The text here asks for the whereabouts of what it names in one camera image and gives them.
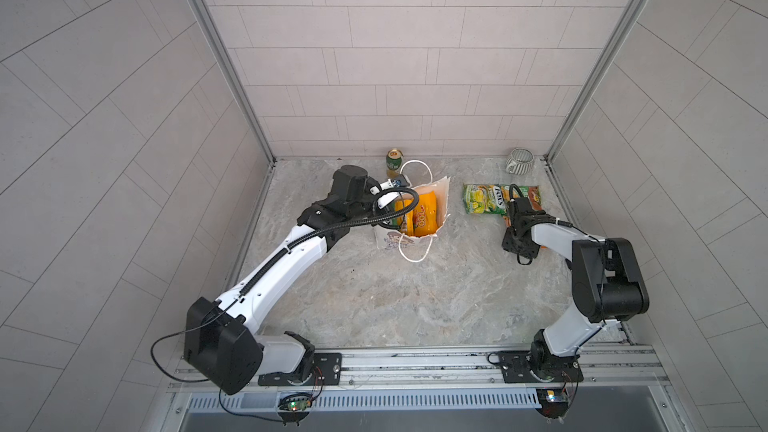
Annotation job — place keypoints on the controller circuit board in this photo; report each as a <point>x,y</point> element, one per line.
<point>296,403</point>
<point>554,403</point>

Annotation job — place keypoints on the aluminium corner post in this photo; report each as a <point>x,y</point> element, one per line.
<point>628,18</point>
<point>214,40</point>

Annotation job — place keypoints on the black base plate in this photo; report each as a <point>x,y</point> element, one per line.
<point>525,367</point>
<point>320,369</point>

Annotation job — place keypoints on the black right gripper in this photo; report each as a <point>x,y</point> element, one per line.
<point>507,245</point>

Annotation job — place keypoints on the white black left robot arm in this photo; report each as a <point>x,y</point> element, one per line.
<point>222,338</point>

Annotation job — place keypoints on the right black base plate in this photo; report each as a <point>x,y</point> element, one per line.
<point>525,367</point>

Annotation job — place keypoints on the left aluminium corner post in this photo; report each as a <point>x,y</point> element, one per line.
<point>214,40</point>

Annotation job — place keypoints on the right aluminium corner post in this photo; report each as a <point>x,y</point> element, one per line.
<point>628,18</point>

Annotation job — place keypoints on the yellow orange snack bag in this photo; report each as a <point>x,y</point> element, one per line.
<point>424,216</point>

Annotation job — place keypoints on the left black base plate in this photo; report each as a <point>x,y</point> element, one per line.
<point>320,369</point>

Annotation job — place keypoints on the aluminium mounting rail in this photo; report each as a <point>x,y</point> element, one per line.
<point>486,367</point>

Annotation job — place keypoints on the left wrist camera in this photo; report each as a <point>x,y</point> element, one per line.
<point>398,181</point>

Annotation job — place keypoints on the green colourful snack bag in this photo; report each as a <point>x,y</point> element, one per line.
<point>486,198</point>

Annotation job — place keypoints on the right controller circuit board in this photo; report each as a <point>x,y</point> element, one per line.
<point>554,403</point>

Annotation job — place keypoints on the left controller circuit board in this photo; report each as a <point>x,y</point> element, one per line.
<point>296,403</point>

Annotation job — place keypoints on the white printed paper bag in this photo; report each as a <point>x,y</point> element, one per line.
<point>416,249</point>

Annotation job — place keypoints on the green chip snack bag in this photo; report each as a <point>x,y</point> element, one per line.
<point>532,193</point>

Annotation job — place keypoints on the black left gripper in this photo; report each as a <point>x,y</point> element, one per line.
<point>395,210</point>

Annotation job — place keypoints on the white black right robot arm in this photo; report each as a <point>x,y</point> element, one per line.
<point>607,285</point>

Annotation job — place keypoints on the green gold drink can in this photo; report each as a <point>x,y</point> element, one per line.
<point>394,160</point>

